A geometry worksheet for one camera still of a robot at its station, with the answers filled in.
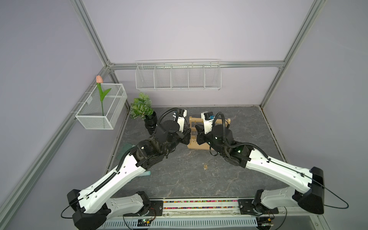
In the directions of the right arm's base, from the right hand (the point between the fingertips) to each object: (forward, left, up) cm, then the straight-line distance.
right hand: (196, 125), depth 68 cm
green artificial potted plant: (+18, +32, -6) cm, 37 cm away
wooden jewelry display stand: (-9, +2, -2) cm, 9 cm away
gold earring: (-8, -7, -33) cm, 34 cm away
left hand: (-3, +3, +3) cm, 5 cm away
